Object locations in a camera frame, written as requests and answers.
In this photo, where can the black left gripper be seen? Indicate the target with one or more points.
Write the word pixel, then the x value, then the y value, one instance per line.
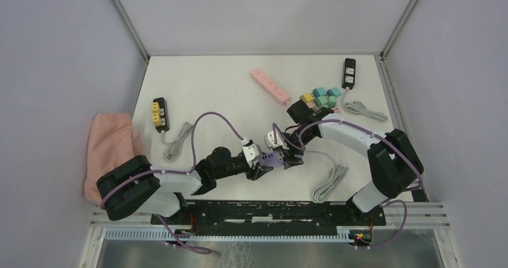
pixel 259 171

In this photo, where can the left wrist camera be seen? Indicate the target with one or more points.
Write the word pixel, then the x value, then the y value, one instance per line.
pixel 252 154

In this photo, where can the teal USB charger plug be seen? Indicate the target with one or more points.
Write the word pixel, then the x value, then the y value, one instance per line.
pixel 318 92
pixel 334 92

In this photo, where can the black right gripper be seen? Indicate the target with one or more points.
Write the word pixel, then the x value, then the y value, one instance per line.
pixel 289 154

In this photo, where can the yellow cube plug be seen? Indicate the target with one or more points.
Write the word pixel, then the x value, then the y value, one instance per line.
pixel 307 98

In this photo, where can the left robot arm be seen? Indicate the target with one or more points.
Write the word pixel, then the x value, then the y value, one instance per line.
pixel 136 186

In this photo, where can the purple power strip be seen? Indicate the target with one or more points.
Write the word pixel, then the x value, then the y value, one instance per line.
pixel 272 159

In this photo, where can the green cube plug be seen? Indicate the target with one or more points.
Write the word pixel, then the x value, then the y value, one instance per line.
pixel 332 102
pixel 321 101

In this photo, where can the black power strip green USB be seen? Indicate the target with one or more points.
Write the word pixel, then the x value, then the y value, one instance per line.
pixel 349 74

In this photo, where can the yellow charger plug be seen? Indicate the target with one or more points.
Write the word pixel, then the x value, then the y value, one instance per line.
pixel 155 107
pixel 156 119

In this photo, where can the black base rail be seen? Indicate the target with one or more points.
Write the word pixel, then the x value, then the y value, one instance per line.
pixel 271 218

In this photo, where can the pink cloth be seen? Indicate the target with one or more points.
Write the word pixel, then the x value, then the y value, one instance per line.
pixel 112 142

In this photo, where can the pink power strip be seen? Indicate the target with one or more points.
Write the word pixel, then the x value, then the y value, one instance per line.
pixel 270 86

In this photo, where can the small black power strip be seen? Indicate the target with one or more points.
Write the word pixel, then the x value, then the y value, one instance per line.
pixel 163 113

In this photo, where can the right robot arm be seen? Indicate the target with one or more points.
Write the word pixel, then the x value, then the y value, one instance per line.
pixel 394 165

